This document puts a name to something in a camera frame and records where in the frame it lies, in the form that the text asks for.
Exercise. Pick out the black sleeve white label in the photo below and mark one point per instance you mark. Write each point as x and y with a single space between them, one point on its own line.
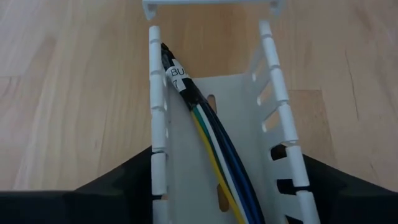
177 74

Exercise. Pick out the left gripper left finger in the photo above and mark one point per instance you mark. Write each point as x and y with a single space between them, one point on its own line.
62 208

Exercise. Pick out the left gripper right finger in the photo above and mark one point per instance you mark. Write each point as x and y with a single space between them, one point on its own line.
357 208

